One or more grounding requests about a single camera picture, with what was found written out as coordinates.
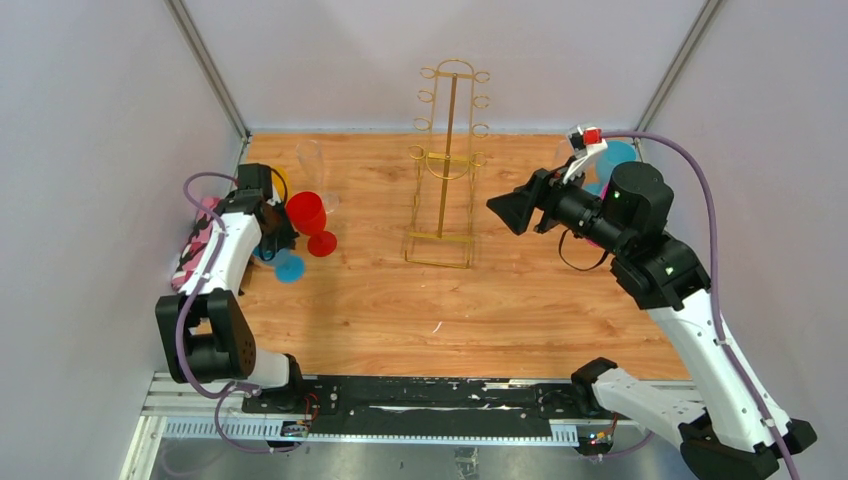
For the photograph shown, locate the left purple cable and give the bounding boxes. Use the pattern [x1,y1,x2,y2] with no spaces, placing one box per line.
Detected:
[173,172,313,455]

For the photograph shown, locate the red wine glass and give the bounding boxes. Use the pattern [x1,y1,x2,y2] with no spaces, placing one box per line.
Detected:
[285,191,338,257]

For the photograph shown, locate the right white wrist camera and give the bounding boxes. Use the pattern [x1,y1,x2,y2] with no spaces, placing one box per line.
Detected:
[561,125,608,183]

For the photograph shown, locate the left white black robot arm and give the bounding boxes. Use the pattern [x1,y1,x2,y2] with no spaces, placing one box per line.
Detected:
[155,163,307,413]

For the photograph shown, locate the pink camouflage cloth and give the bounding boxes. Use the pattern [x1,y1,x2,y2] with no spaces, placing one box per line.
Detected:
[171,209,214,292]

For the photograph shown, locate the gold wire glass rack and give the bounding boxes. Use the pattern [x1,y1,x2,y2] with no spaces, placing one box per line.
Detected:
[403,58,491,269]

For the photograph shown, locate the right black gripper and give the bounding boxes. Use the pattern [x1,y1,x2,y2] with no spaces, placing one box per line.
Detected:
[486,155,631,256]

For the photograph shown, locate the light blue wine glass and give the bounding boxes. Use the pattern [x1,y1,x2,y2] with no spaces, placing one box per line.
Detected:
[583,141,638,196]

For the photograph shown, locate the clear wine glass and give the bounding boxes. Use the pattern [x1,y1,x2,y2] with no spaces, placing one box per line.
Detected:
[553,140,580,179]
[296,139,340,214]

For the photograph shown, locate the aluminium frame rail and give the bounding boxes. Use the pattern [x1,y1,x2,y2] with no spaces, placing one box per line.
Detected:
[120,373,691,479]

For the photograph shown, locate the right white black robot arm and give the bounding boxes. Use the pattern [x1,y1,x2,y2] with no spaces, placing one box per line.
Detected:
[487,162,817,479]

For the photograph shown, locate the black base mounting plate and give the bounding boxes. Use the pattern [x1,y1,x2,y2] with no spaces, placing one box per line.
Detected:
[241,375,619,440]

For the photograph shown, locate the yellow wine glass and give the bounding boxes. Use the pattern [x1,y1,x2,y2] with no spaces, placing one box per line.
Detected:
[270,167,291,204]

